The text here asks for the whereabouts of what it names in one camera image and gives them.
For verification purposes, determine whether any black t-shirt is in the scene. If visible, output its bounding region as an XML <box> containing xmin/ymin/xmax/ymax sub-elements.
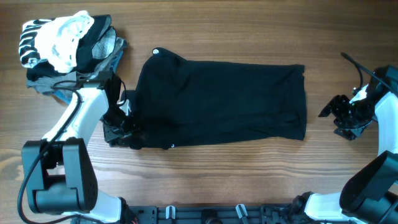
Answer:
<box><xmin>128</xmin><ymin>48</ymin><xmax>307</xmax><ymax>149</ymax></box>

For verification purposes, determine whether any black folded garment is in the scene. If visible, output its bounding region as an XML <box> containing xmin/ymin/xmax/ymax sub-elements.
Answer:
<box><xmin>26</xmin><ymin>14</ymin><xmax>116</xmax><ymax>82</ymax></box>

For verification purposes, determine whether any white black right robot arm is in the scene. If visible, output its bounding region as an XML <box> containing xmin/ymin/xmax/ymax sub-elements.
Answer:
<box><xmin>287</xmin><ymin>65</ymin><xmax>397</xmax><ymax>223</ymax></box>

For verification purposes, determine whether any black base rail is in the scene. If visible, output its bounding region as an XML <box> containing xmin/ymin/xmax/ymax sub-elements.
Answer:
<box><xmin>130</xmin><ymin>204</ymin><xmax>312</xmax><ymax>224</ymax></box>

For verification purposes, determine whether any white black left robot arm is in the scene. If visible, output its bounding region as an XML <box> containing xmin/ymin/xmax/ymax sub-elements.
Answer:
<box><xmin>17</xmin><ymin>72</ymin><xmax>139</xmax><ymax>223</ymax></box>

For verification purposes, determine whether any grey folded garment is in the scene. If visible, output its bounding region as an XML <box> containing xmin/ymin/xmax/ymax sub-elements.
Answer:
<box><xmin>26</xmin><ymin>35</ymin><xmax>118</xmax><ymax>95</ymax></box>

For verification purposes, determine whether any black white striped garment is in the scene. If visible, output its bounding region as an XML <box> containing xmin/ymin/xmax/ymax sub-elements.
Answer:
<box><xmin>18</xmin><ymin>19</ymin><xmax>53</xmax><ymax>68</ymax></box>

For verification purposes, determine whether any white lace garment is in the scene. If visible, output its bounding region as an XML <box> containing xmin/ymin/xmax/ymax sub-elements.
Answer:
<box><xmin>34</xmin><ymin>11</ymin><xmax>95</xmax><ymax>73</ymax></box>

